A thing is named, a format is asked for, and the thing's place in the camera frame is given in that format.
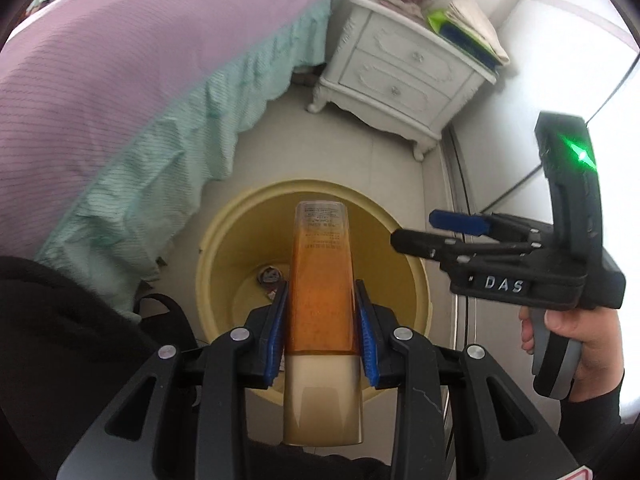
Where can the purple bed cover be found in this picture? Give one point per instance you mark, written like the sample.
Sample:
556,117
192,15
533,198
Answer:
80,79

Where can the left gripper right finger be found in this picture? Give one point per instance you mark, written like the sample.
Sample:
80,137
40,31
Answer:
459,403

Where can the orange shampoo bottle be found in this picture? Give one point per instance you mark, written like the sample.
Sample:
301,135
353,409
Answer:
322,392

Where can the stack of books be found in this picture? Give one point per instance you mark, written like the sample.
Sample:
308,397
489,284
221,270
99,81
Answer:
464,24

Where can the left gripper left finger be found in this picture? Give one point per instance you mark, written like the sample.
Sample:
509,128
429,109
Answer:
182,415

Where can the white nightstand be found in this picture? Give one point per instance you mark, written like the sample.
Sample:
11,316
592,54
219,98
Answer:
397,76

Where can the teal bed skirt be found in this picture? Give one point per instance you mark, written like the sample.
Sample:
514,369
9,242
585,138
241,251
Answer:
119,228

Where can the yellow trash bin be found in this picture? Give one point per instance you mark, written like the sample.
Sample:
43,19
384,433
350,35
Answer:
255,231

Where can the right hand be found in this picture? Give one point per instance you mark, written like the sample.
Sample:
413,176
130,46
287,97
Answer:
580,352

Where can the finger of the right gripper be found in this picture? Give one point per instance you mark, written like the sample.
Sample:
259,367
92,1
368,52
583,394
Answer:
495,226
439,248

